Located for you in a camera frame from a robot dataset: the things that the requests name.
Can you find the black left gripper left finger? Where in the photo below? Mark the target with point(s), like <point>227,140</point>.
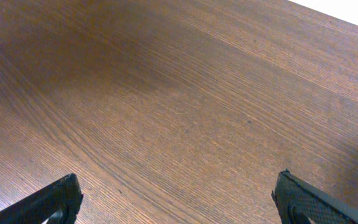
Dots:
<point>59,203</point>

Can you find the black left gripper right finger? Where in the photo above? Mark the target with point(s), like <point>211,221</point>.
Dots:
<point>299,202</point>

